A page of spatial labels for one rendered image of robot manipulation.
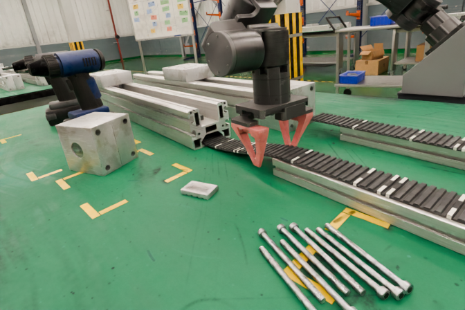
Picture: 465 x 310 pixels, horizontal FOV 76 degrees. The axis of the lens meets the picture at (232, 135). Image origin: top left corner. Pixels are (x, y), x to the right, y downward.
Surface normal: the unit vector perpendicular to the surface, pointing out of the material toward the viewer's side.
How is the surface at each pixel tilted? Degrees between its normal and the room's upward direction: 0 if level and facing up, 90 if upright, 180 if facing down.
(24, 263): 0
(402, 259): 0
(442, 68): 90
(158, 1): 90
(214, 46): 89
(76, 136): 90
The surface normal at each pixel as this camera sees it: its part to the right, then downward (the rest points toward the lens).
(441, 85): -0.70, 0.31
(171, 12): -0.43, 0.35
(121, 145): 0.89, 0.07
